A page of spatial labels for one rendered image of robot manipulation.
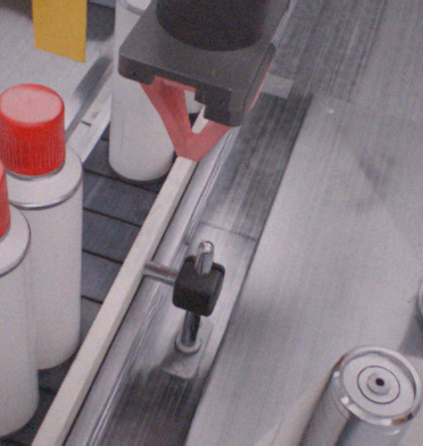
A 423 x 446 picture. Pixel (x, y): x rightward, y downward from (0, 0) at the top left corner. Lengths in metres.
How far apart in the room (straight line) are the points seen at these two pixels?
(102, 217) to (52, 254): 0.18
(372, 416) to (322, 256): 0.31
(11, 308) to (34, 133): 0.09
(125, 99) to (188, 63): 0.20
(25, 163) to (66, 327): 0.14
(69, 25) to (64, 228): 0.11
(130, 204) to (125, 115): 0.07
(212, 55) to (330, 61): 0.50
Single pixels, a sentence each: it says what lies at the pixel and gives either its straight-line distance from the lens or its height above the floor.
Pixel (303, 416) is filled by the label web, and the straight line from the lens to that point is 0.38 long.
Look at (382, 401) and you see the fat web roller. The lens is 0.35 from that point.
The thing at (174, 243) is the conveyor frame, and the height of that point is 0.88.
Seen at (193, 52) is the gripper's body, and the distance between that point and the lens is 0.42.
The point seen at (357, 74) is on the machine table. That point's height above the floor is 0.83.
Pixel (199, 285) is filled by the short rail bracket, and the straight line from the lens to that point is 0.55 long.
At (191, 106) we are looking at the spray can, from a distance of 0.72.
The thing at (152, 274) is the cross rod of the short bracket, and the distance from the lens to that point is 0.57.
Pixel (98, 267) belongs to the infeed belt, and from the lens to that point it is 0.61.
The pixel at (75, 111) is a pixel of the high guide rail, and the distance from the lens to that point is 0.60.
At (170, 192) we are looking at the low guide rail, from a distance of 0.61.
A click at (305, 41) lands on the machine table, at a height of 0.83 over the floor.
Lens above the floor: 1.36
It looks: 48 degrees down
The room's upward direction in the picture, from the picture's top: 11 degrees clockwise
